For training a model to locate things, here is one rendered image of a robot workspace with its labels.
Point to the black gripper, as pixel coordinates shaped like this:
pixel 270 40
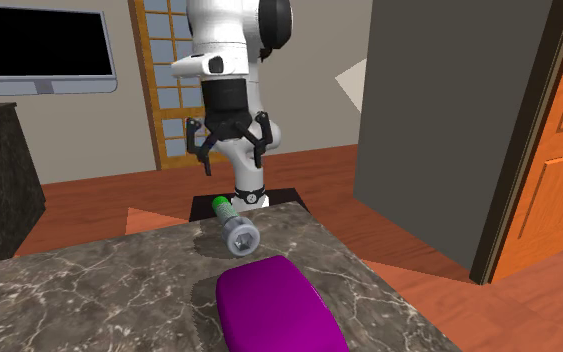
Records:
pixel 225 100

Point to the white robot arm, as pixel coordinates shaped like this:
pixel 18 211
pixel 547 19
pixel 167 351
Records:
pixel 217 29

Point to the wooden framed paned window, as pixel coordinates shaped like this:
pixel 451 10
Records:
pixel 164 97

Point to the black robot stand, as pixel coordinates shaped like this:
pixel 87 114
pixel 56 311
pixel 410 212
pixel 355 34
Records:
pixel 203 207

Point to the grey bolt with green tip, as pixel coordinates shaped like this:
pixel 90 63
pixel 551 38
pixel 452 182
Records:
pixel 240 236

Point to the purple rounded block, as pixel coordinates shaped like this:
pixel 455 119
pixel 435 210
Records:
pixel 273 307

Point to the orange wooden door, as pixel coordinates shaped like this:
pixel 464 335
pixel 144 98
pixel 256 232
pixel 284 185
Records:
pixel 554 170

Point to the black screen with grey frame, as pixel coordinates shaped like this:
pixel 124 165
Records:
pixel 32 41

